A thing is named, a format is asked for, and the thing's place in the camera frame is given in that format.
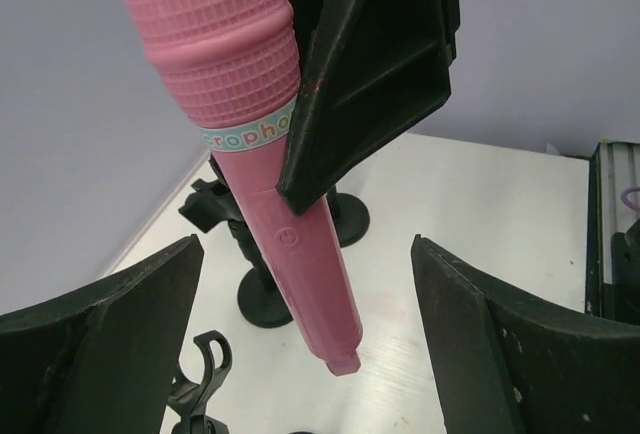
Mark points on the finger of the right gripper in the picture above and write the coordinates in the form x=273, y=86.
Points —
x=371, y=70

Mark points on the black round-base stand back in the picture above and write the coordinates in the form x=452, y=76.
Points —
x=189, y=399

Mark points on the black shock-mount round-base stand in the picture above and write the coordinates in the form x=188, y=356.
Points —
x=350, y=216

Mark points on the pink microphone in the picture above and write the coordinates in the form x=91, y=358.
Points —
x=232, y=66

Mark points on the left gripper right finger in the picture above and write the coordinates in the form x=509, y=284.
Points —
x=507, y=361

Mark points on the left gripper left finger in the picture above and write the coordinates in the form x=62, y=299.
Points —
x=101, y=358

